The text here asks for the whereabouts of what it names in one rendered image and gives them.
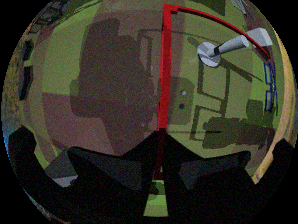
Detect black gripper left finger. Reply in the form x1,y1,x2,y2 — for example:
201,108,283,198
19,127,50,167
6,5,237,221
68,131,158,216

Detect red glasses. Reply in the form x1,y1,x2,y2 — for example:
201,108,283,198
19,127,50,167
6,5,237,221
153,4,269,180

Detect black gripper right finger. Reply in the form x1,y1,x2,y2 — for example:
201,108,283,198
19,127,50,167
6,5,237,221
162,133,251,217

